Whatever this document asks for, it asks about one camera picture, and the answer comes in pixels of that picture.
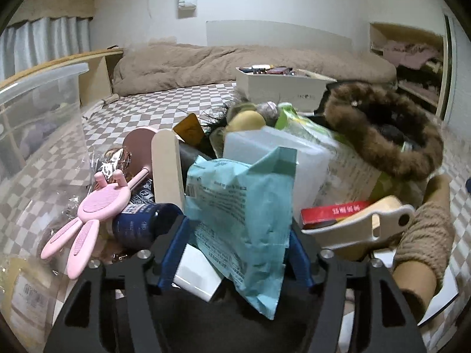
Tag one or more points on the clear plastic container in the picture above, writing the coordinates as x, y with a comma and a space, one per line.
36, 92

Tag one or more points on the beige knit cloth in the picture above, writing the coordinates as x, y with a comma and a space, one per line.
423, 235

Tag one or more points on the wooden shelf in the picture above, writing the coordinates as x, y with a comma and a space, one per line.
97, 70

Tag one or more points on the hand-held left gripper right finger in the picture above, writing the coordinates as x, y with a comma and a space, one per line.
300, 261

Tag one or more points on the shiny foil wrapper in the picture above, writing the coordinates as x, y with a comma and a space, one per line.
112, 161

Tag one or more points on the teal wipes packet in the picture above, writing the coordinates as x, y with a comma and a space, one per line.
239, 220

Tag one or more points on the small white box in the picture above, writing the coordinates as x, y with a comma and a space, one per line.
197, 275

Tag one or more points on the pink rabbit comb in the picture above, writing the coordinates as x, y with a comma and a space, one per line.
90, 213

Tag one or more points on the white headboard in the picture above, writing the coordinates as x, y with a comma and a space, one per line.
279, 33

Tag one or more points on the round pink mirror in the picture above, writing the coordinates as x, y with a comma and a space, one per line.
138, 147

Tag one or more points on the brown fleece blanket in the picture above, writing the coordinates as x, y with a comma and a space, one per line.
206, 62

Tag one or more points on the white box of cosmetics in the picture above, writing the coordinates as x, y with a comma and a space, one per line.
279, 88

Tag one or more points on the translucent white plastic box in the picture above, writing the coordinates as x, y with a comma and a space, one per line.
243, 143

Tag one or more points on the beige nail file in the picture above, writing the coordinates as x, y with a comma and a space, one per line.
167, 169

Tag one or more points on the black feathers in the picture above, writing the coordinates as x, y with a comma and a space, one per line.
217, 119

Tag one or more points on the yellow plush ball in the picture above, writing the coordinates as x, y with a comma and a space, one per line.
246, 121

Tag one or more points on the red box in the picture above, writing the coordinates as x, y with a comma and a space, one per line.
331, 211

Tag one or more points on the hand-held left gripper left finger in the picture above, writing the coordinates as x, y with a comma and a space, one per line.
174, 253

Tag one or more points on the checkered bed sheet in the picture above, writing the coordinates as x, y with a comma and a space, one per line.
154, 103

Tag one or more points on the grey curtain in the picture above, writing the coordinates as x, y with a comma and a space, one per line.
44, 40

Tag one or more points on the open wardrobe with clothes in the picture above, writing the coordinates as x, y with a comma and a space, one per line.
412, 55

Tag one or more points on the orange card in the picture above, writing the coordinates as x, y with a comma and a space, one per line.
188, 128

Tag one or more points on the dark blue bottle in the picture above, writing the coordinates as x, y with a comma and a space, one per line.
136, 224

